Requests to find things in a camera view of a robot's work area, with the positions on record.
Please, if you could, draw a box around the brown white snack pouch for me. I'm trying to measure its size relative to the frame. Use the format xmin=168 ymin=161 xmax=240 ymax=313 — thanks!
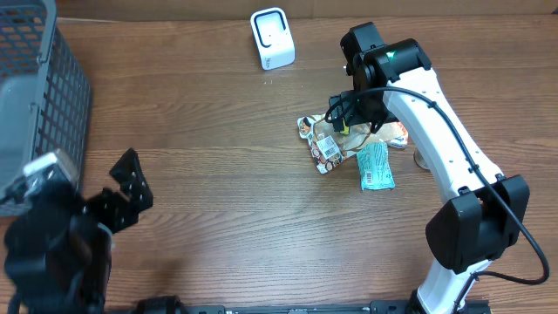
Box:
xmin=297 ymin=114 xmax=383 ymax=174

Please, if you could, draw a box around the teal wet wipes packet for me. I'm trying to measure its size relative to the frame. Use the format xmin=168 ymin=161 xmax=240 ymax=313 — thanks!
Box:
xmin=357 ymin=142 xmax=395 ymax=190

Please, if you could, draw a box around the green lid jar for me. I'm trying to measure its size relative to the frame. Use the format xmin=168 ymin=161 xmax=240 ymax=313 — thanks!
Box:
xmin=413 ymin=148 xmax=429 ymax=170

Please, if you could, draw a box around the yellow glue stick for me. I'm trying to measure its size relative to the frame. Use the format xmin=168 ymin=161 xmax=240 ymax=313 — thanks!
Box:
xmin=337 ymin=120 xmax=350 ymax=135

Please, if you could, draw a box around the orange tissue packet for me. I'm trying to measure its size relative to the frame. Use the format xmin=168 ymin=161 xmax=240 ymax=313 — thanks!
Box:
xmin=380 ymin=122 xmax=409 ymax=149

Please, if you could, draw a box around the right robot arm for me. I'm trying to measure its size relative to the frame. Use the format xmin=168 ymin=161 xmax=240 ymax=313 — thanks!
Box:
xmin=325 ymin=23 xmax=529 ymax=313

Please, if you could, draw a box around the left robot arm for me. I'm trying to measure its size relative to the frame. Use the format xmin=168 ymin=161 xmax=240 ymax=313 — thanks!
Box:
xmin=2 ymin=149 xmax=153 ymax=313

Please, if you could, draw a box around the white barcode scanner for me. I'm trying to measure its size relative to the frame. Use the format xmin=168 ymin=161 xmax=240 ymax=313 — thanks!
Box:
xmin=250 ymin=7 xmax=296 ymax=71

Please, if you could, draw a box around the grey plastic mesh basket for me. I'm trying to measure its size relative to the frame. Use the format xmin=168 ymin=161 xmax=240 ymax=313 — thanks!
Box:
xmin=1 ymin=0 xmax=93 ymax=193

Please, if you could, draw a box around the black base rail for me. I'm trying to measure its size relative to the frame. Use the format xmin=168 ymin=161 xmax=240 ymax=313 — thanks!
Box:
xmin=174 ymin=298 xmax=492 ymax=314

